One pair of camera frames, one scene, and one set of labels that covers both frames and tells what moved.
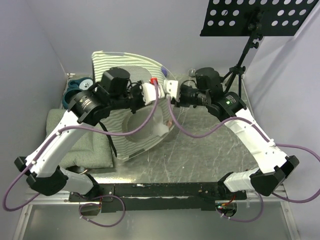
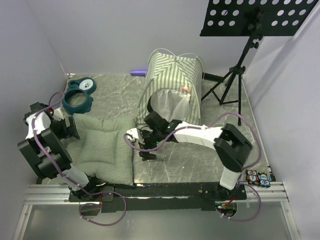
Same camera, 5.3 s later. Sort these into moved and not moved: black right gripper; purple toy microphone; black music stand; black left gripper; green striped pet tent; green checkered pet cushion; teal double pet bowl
Moved: black right gripper; green checkered pet cushion; black left gripper; green striped pet tent; purple toy microphone
Not moved: black music stand; teal double pet bowl
